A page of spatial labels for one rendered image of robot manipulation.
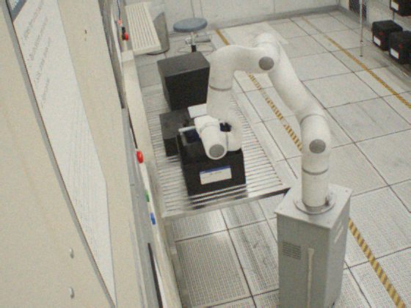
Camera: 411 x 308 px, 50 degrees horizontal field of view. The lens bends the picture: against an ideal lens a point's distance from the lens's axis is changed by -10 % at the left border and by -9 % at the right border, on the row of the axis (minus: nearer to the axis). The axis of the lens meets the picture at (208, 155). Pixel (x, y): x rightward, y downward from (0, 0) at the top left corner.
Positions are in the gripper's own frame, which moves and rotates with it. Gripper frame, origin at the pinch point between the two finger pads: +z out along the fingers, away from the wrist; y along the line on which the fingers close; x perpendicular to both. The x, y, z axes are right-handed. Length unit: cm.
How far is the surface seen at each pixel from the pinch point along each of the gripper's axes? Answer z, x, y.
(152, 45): 171, -24, -16
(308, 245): -47, -49, 32
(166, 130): 32.1, -22.6, -17.4
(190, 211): -24.0, -33.3, -14.9
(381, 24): 240, -65, 224
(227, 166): -13.6, -20.8, 5.4
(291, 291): -41, -87, 26
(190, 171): -13.6, -19.3, -11.0
